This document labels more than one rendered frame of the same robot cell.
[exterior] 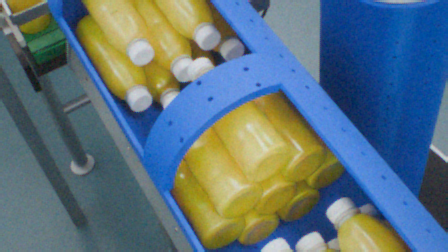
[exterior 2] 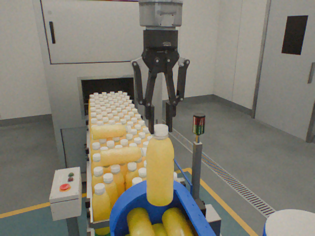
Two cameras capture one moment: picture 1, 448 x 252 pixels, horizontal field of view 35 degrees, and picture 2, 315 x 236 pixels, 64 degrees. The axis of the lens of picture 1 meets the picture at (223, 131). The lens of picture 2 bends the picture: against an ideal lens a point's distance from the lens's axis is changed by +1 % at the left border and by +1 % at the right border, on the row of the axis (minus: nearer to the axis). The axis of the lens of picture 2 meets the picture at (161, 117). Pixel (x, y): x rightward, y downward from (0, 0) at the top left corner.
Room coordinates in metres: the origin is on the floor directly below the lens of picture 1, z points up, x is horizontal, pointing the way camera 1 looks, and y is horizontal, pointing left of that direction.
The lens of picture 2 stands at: (0.34, 0.05, 1.68)
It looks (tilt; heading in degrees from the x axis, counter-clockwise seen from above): 20 degrees down; 5
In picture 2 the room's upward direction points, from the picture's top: straight up
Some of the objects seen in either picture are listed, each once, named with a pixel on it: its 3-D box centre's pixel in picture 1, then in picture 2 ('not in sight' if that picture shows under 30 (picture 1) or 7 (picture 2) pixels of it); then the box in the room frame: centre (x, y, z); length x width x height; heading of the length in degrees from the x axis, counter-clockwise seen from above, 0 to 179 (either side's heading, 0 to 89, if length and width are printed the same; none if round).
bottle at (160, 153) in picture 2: not in sight; (160, 166); (0.90, 0.10, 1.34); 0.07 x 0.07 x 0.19
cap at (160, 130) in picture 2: not in sight; (160, 130); (0.90, 0.10, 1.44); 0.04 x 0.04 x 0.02
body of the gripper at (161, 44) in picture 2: not in sight; (160, 51); (0.90, 0.10, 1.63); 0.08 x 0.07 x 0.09; 111
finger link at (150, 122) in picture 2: not in sight; (151, 118); (0.89, 0.12, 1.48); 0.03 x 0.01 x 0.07; 21
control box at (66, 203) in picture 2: not in sight; (67, 191); (1.16, 0.50, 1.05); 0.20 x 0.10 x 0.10; 21
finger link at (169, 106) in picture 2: not in sight; (169, 117); (0.91, 0.08, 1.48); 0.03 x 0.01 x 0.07; 21
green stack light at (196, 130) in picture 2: not in sight; (198, 128); (1.55, -0.04, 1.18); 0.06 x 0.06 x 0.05
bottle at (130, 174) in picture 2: not in sight; (133, 185); (1.29, 0.26, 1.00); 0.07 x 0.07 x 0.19
